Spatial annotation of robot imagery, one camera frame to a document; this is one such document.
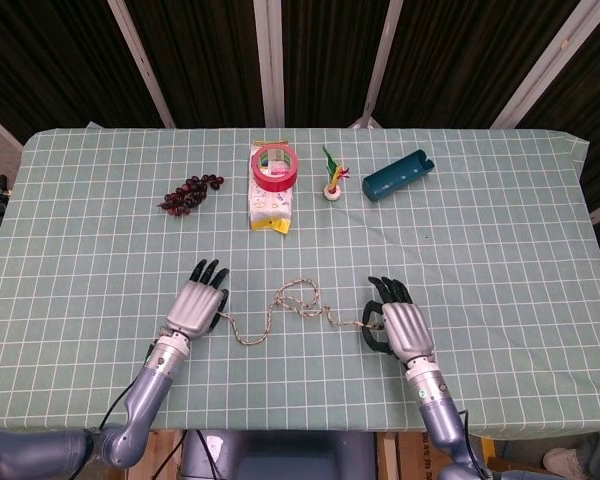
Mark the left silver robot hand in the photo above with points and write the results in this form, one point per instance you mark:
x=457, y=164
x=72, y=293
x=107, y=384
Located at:
x=192, y=307

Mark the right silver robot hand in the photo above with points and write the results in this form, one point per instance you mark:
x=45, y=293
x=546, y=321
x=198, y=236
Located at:
x=407, y=325

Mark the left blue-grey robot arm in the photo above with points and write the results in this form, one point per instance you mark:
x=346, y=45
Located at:
x=150, y=390

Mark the dark red plastic grapes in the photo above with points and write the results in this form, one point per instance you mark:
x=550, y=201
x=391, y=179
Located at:
x=185, y=197

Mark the green checked tablecloth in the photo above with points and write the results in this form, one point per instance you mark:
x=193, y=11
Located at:
x=300, y=260

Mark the white yellow snack packet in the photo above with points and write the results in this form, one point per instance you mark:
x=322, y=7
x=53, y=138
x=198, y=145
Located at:
x=270, y=210

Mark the brown cardboard box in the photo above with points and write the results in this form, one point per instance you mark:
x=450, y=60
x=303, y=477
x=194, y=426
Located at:
x=415, y=457

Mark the teal cylindrical container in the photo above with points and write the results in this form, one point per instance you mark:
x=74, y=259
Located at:
x=390, y=180

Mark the red tape roll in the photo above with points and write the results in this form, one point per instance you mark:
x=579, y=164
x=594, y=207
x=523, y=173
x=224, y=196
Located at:
x=275, y=182

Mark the colourful feather shuttlecock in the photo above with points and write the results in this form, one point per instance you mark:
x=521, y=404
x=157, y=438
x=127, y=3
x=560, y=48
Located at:
x=334, y=192

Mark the grey-blue robot torso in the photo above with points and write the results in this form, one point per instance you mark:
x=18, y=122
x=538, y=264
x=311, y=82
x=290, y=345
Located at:
x=280, y=455

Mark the white shoe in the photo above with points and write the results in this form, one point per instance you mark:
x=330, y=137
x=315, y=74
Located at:
x=565, y=460

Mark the dark pleated curtain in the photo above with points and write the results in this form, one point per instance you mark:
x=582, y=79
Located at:
x=205, y=50

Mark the wooden table frame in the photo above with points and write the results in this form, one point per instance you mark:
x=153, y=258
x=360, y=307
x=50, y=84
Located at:
x=162, y=450

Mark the white frame post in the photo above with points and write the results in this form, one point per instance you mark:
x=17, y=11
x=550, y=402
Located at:
x=382, y=60
x=269, y=60
x=545, y=65
x=140, y=60

